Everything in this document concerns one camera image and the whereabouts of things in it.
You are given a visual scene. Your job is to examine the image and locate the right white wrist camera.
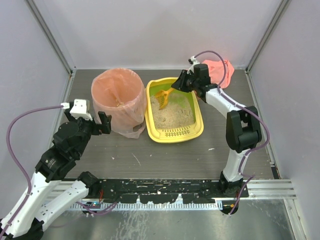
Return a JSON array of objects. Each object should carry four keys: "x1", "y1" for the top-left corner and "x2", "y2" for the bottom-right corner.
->
[{"x1": 187, "y1": 55, "x2": 200, "y2": 74}]

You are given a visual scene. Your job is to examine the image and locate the orange litter scoop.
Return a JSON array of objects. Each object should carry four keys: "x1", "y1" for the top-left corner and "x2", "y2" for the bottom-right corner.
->
[{"x1": 155, "y1": 87, "x2": 175, "y2": 110}]

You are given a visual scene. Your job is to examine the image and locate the cat litter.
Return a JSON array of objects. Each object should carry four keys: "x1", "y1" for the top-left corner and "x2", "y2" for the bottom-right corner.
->
[{"x1": 150, "y1": 93, "x2": 195, "y2": 130}]

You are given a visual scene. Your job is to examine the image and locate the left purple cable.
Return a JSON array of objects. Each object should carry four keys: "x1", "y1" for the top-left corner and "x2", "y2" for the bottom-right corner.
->
[{"x1": 0, "y1": 104, "x2": 118, "y2": 233}]

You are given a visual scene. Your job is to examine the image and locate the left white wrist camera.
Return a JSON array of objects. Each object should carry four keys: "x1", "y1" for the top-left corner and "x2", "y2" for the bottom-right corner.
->
[{"x1": 60, "y1": 99, "x2": 93, "y2": 122}]

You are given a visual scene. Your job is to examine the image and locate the purple cable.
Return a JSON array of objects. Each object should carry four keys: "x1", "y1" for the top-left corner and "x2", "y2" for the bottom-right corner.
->
[
  {"x1": 189, "y1": 50, "x2": 271, "y2": 217},
  {"x1": 0, "y1": 104, "x2": 118, "y2": 233}
]

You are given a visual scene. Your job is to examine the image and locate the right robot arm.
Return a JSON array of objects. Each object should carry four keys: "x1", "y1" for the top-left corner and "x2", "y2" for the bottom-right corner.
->
[{"x1": 171, "y1": 63, "x2": 262, "y2": 193}]

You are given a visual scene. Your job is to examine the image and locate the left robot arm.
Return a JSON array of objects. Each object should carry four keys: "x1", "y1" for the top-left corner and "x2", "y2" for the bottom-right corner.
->
[{"x1": 0, "y1": 111, "x2": 112, "y2": 240}]

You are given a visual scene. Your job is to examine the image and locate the pink cloth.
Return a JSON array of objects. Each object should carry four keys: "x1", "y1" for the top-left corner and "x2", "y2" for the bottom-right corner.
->
[{"x1": 202, "y1": 60, "x2": 235, "y2": 89}]

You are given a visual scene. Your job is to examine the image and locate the bin with pink bag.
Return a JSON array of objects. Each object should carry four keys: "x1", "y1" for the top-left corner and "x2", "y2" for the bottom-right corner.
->
[{"x1": 91, "y1": 68, "x2": 147, "y2": 139}]

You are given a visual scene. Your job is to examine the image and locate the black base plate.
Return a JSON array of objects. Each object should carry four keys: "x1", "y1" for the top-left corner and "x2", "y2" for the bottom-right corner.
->
[{"x1": 84, "y1": 178, "x2": 241, "y2": 204}]

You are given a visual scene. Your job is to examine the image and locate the yellow green litter box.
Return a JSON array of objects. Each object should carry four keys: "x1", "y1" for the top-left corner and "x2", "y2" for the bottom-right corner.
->
[{"x1": 145, "y1": 77, "x2": 204, "y2": 144}]

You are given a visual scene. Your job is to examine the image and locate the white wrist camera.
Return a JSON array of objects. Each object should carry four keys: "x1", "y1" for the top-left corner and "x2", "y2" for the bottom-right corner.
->
[
  {"x1": 187, "y1": 55, "x2": 200, "y2": 74},
  {"x1": 60, "y1": 99, "x2": 93, "y2": 122}
]

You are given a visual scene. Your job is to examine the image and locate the slotted cable duct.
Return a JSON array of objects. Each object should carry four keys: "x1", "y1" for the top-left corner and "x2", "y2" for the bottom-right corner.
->
[{"x1": 36, "y1": 201, "x2": 224, "y2": 211}]

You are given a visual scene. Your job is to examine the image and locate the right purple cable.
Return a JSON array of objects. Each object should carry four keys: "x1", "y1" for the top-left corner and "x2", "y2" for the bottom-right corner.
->
[{"x1": 189, "y1": 50, "x2": 271, "y2": 217}]

